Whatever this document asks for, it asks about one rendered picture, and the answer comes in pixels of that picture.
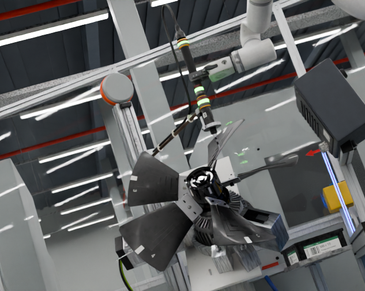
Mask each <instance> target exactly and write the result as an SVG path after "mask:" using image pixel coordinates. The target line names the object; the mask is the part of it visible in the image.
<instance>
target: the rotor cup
mask: <svg viewBox="0 0 365 291"><path fill-rule="evenodd" d="M200 176H203V177H204V179H203V180H199V179H198V178H199V177H200ZM186 186H187V188H188V190H189V192H190V190H191V191H192V193H193V195H194V196H192V194H191V192H190V194H191V196H192V198H193V199H194V200H195V201H196V202H197V204H198V205H199V206H200V207H201V208H202V209H203V212H202V213H201V214H200V215H203V216H210V215H212V213H211V207H210V204H209V203H208V202H207V201H206V200H205V199H204V197H211V198H214V199H219V200H223V201H225V202H226V203H227V204H229V201H230V198H231V196H230V194H229V191H228V189H227V188H226V187H224V186H222V184H221V181H220V179H219V177H218V175H217V172H216V171H215V169H214V168H212V167H209V166H204V167H199V168H197V169H195V170H193V171H192V172H191V173H190V174H189V175H188V176H187V178H186ZM209 187H210V190H211V191H212V193H211V194H210V192H209V189H208V188H209Z"/></svg>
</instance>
